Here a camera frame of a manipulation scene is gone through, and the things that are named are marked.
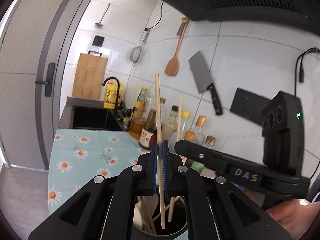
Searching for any right human hand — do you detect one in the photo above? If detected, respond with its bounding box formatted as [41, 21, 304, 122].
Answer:
[266, 199, 319, 239]

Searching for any black cap vinegar bottle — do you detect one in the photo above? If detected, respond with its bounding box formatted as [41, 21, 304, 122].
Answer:
[162, 105, 178, 141]

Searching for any metal mesh strainer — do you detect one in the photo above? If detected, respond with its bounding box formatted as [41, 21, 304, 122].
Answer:
[130, 28, 150, 63]

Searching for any long wooden chopstick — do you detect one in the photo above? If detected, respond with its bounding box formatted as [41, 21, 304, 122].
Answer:
[155, 74, 165, 229]

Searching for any black power cable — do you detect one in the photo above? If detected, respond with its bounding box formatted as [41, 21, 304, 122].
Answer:
[293, 47, 320, 181]

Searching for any gold cap sesame oil bottle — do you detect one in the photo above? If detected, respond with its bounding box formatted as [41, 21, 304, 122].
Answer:
[184, 130, 196, 142]

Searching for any daisy pattern tablecloth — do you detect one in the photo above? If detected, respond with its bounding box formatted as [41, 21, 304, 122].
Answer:
[48, 129, 147, 213]

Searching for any chopstick in holder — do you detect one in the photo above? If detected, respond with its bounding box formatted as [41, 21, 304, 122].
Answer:
[152, 196, 181, 222]

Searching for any black door handle lock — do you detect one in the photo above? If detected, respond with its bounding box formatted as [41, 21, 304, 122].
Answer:
[35, 62, 56, 97]

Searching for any black wall socket panel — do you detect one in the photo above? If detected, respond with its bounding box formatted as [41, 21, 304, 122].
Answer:
[230, 88, 271, 126]

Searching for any green label oil bottle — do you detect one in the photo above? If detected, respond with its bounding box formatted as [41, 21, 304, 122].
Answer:
[190, 135, 217, 178]

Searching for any wooden spatula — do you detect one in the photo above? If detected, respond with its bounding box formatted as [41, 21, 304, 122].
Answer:
[164, 17, 189, 76]

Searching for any black sink faucet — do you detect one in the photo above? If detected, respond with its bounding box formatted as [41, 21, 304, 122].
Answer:
[102, 77, 124, 109]

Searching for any grey door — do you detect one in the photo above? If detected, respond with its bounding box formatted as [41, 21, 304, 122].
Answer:
[1, 0, 90, 170]

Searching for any yellow cap clear bottle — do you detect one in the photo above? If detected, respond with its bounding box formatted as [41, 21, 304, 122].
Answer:
[180, 111, 190, 139]

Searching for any dark soy sauce bottle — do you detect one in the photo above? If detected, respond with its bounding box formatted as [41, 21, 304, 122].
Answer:
[139, 109, 157, 150]

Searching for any black utensil holder cup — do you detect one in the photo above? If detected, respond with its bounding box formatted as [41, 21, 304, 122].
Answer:
[131, 197, 188, 239]

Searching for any black wall switch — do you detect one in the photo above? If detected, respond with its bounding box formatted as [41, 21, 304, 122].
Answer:
[92, 35, 105, 47]

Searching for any steel cleaver black handle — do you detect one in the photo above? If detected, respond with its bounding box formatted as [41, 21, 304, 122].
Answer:
[188, 51, 223, 115]

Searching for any hanging metal ladle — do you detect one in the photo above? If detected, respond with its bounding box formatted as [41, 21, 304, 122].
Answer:
[95, 2, 111, 27]

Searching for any amber glass jar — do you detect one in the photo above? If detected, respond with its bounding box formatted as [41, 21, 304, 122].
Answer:
[129, 100, 146, 139]

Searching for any green bottle yellow cap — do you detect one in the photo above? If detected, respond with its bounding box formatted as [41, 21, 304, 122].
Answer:
[133, 87, 148, 109]

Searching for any yellow oil jug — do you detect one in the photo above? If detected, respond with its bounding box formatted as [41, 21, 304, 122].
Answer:
[103, 79, 124, 109]

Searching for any black kitchen sink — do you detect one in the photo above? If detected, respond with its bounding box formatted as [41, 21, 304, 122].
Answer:
[58, 97, 125, 132]

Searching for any wooden cutting board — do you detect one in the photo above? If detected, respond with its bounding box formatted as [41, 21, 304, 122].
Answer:
[72, 53, 108, 100]

